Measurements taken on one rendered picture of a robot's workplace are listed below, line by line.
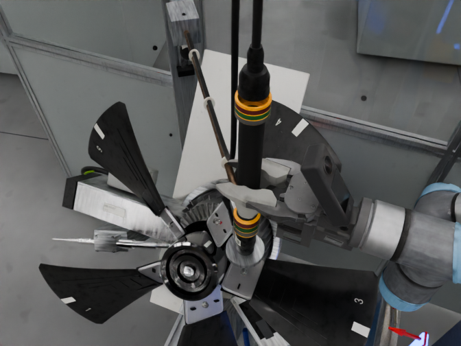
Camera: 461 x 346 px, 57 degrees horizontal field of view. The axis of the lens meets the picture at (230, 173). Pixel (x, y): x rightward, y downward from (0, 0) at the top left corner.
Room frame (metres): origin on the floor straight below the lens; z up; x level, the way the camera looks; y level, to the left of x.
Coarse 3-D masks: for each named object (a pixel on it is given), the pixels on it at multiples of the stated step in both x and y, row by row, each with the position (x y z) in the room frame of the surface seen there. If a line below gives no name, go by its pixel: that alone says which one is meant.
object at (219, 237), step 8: (216, 208) 0.50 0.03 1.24; (224, 208) 0.49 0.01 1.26; (216, 216) 0.48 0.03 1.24; (224, 216) 0.47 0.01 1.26; (208, 224) 0.47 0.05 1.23; (224, 224) 0.45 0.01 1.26; (216, 232) 0.44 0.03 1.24; (232, 232) 0.42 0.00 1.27; (216, 240) 0.42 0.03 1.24; (224, 240) 0.41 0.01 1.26
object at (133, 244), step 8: (64, 240) 0.54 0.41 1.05; (72, 240) 0.53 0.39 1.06; (80, 240) 0.53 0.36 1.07; (88, 240) 0.52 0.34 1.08; (120, 240) 0.51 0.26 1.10; (128, 240) 0.51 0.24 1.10; (136, 240) 0.51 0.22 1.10; (128, 248) 0.49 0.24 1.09; (144, 248) 0.49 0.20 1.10; (152, 248) 0.49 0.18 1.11; (160, 248) 0.49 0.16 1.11
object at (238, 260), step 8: (232, 208) 0.41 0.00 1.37; (232, 216) 0.41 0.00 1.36; (232, 224) 0.40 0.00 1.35; (232, 240) 0.40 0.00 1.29; (256, 240) 0.40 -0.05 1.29; (224, 248) 0.38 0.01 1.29; (232, 248) 0.38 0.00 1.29; (256, 248) 0.38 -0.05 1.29; (264, 248) 0.38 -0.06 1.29; (232, 256) 0.36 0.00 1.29; (240, 256) 0.36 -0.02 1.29; (248, 256) 0.36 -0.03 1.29; (256, 256) 0.36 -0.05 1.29; (240, 264) 0.35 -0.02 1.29; (248, 264) 0.35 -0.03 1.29; (256, 264) 0.35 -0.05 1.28
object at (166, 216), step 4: (164, 212) 0.49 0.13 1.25; (168, 212) 0.47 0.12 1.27; (160, 216) 0.51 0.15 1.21; (164, 216) 0.49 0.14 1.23; (168, 216) 0.48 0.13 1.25; (172, 216) 0.47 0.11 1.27; (164, 220) 0.50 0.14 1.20; (168, 220) 0.48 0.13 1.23; (172, 220) 0.47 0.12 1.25; (172, 224) 0.47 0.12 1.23; (176, 224) 0.45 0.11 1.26; (172, 228) 0.48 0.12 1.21; (176, 228) 0.46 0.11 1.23; (180, 228) 0.45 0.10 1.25; (172, 232) 0.48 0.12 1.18; (176, 232) 0.46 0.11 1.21; (180, 232) 0.45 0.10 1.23; (184, 232) 0.44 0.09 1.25; (176, 236) 0.47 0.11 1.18; (180, 236) 0.45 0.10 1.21
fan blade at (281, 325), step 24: (264, 264) 0.40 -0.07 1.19; (288, 264) 0.40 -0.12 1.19; (264, 288) 0.35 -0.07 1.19; (288, 288) 0.35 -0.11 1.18; (312, 288) 0.35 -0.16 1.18; (336, 288) 0.35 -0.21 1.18; (360, 288) 0.35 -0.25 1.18; (264, 312) 0.31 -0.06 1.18; (288, 312) 0.31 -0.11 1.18; (312, 312) 0.31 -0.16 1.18; (336, 312) 0.31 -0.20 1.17; (360, 312) 0.31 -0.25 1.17; (288, 336) 0.27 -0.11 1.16; (312, 336) 0.27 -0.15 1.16; (336, 336) 0.27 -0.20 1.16; (360, 336) 0.27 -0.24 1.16
